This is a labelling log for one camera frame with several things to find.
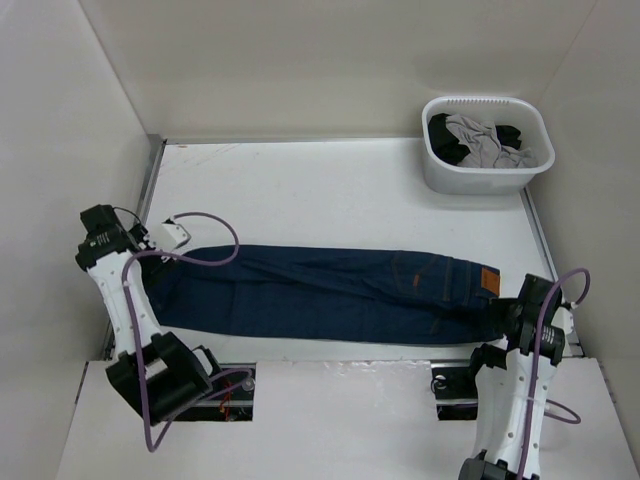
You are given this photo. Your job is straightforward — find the dark blue denim trousers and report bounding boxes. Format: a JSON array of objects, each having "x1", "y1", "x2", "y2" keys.
[{"x1": 146, "y1": 245, "x2": 501, "y2": 346}]

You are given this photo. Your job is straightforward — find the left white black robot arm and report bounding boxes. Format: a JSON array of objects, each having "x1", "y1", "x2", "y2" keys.
[{"x1": 76, "y1": 204, "x2": 225, "y2": 426}]

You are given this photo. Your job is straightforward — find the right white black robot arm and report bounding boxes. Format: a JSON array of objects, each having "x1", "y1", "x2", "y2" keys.
[{"x1": 458, "y1": 274, "x2": 566, "y2": 479}]

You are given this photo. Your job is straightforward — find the grey crumpled garment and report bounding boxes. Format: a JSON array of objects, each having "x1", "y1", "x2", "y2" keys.
[{"x1": 445, "y1": 114, "x2": 538, "y2": 169}]

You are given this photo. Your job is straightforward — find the white plastic laundry basket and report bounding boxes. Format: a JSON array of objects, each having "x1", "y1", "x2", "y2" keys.
[{"x1": 421, "y1": 96, "x2": 555, "y2": 195}]

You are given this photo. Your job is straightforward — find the black garment in basket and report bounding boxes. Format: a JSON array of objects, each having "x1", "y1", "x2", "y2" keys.
[{"x1": 427, "y1": 113, "x2": 524, "y2": 166}]

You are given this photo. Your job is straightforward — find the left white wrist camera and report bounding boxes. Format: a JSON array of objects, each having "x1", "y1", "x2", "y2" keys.
[{"x1": 155, "y1": 219, "x2": 191, "y2": 252}]

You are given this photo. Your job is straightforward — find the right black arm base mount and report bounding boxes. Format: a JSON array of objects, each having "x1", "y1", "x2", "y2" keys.
[{"x1": 430, "y1": 361, "x2": 478, "y2": 421}]

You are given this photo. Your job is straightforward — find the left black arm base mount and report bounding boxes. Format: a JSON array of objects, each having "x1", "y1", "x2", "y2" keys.
[{"x1": 176, "y1": 363, "x2": 257, "y2": 422}]

